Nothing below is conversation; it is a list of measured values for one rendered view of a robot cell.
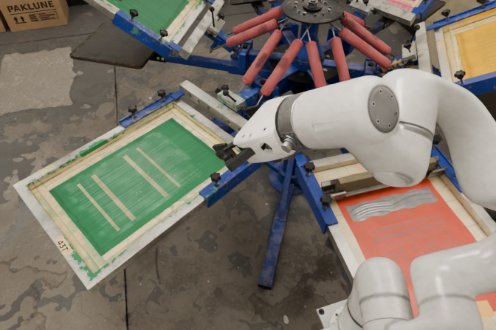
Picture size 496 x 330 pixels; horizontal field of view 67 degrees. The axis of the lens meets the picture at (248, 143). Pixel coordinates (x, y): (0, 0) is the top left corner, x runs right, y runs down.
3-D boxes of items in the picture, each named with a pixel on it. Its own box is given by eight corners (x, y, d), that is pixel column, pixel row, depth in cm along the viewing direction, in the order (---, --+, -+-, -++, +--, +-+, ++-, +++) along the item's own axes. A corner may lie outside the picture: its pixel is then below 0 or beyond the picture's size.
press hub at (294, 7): (325, 193, 264) (370, 12, 167) (272, 205, 257) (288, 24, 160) (305, 153, 290) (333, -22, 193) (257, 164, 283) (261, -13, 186)
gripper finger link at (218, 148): (235, 171, 55) (214, 171, 60) (248, 156, 56) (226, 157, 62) (222, 156, 54) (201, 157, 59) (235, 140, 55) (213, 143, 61)
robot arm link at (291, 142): (309, 170, 46) (294, 170, 49) (343, 122, 50) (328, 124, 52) (274, 125, 44) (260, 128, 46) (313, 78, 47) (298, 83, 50)
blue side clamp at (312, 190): (335, 231, 137) (339, 221, 132) (322, 234, 136) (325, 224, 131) (305, 170, 157) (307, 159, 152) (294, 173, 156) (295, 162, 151)
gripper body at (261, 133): (300, 170, 48) (251, 170, 57) (337, 117, 52) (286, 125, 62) (265, 126, 45) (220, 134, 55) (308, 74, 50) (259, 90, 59)
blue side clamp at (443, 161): (466, 198, 147) (473, 187, 142) (455, 201, 146) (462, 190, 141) (421, 145, 167) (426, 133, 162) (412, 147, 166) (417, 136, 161)
